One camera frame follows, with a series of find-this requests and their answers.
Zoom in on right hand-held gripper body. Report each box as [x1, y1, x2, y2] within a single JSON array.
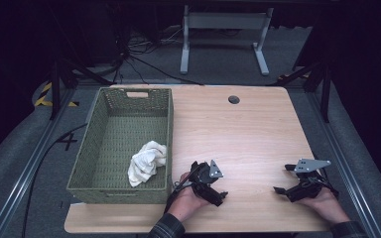
[[286, 158, 332, 203]]

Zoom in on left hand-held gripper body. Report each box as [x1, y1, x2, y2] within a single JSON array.
[[189, 159, 225, 201]]

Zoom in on white cloth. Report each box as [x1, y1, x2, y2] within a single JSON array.
[[127, 140, 168, 188]]

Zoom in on green woven basket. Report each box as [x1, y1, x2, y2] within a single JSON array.
[[66, 86, 175, 205]]

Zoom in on person's right hand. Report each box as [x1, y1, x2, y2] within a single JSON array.
[[299, 186, 351, 226]]

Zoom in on person's left hand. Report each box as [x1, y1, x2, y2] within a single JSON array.
[[167, 172, 211, 223]]

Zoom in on black metal stand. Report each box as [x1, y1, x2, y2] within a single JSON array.
[[267, 60, 332, 124], [48, 59, 114, 121]]

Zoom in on left hand-held gripper black cable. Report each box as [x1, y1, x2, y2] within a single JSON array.
[[164, 165, 201, 214]]

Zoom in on aluminium floor rail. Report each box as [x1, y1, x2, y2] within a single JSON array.
[[306, 88, 381, 238], [0, 88, 77, 238]]

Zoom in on bundle of black cables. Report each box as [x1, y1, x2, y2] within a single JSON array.
[[110, 28, 206, 87]]

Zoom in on grey metal desk frame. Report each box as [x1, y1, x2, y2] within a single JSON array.
[[180, 4, 275, 76]]

